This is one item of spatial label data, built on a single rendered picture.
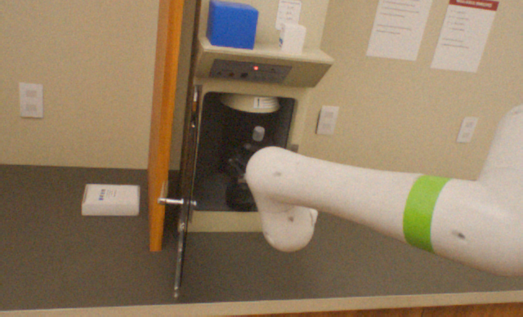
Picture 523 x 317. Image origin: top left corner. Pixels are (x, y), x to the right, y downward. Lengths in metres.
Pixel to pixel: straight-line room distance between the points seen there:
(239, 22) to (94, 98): 0.75
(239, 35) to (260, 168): 0.35
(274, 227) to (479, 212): 0.42
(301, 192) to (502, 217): 0.33
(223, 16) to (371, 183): 0.53
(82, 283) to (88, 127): 0.66
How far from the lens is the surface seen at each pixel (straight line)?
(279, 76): 1.22
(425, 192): 0.74
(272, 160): 0.91
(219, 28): 1.11
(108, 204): 1.48
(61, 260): 1.33
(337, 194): 0.81
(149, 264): 1.31
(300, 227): 0.98
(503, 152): 0.77
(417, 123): 2.05
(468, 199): 0.71
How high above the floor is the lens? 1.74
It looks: 22 degrees down
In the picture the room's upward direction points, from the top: 9 degrees clockwise
